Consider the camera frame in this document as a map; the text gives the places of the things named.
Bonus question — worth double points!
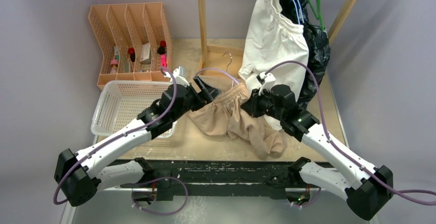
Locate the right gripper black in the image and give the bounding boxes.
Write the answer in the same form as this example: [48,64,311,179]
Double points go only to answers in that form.
[241,87,285,121]

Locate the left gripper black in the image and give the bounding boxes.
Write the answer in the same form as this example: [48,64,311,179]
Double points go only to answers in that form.
[171,76,220,122]

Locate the beige shorts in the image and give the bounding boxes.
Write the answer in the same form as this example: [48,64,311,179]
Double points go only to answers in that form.
[188,83,287,159]

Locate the white shorts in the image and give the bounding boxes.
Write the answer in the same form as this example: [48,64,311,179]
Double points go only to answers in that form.
[238,0,311,131]

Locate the peach plastic file organizer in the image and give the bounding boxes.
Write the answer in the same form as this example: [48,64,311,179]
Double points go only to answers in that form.
[88,2,172,89]

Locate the white plastic basket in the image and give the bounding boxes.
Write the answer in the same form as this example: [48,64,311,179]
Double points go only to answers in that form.
[90,80,170,136]

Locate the lilac hanger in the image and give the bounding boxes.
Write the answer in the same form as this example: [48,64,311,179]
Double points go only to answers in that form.
[223,51,238,87]

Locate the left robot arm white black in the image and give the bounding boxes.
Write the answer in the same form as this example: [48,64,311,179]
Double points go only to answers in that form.
[53,77,221,207]

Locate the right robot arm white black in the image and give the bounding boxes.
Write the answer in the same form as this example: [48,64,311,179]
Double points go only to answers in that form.
[241,85,393,221]

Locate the black patterned shorts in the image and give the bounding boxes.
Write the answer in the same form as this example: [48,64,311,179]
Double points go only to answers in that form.
[297,0,331,109]

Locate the green hanger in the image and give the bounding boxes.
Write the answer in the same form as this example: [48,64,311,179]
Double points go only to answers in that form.
[307,0,325,31]

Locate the wooden clothes rack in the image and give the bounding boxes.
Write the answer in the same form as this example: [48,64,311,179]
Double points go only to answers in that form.
[198,0,357,77]

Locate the pink highlighter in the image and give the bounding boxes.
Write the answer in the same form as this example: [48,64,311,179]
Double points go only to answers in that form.
[160,54,168,68]

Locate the white small box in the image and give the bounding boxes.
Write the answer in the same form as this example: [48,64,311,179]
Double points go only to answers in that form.
[140,43,152,65]

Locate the red black marker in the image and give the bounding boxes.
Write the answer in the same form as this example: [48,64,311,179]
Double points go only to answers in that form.
[128,47,136,63]

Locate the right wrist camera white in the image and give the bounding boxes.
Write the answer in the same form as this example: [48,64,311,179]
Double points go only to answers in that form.
[256,72,276,95]

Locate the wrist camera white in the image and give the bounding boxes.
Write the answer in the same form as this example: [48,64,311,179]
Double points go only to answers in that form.
[256,72,276,95]
[170,66,189,87]

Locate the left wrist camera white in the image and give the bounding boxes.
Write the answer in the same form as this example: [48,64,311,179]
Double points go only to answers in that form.
[170,66,189,87]

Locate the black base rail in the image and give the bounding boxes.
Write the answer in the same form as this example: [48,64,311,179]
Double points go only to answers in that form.
[121,160,307,201]

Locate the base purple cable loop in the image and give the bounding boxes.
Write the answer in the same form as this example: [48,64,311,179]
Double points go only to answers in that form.
[131,176,189,216]

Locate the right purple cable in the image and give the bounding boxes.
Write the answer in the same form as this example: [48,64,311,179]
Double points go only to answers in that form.
[265,60,436,206]

